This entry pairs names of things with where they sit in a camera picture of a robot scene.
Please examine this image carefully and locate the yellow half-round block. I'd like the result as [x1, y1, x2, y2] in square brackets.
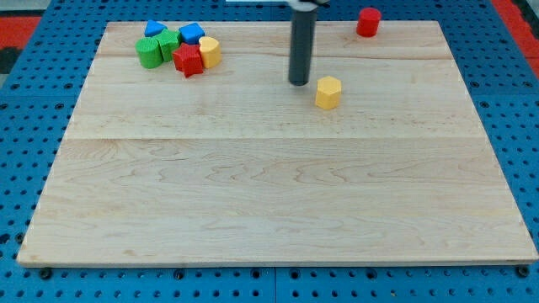
[199, 36, 222, 69]

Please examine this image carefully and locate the blue cube block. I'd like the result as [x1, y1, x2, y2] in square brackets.
[179, 23, 205, 45]

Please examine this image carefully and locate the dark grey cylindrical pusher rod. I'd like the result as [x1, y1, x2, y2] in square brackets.
[288, 8, 318, 86]

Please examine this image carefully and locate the red star block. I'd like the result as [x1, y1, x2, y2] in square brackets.
[173, 43, 204, 78]

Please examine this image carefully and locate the green cylinder block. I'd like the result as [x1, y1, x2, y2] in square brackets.
[135, 37, 163, 69]

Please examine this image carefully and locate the blue triangle block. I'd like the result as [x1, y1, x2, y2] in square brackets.
[144, 19, 168, 37]

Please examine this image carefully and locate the yellow hexagon block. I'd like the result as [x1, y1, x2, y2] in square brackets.
[315, 76, 342, 109]

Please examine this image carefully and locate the green hexagon block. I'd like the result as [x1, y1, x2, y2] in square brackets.
[154, 29, 180, 62]

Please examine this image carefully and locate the light wooden board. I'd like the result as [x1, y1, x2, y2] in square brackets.
[18, 21, 538, 268]

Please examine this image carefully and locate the red cylinder block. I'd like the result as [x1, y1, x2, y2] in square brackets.
[356, 8, 382, 37]

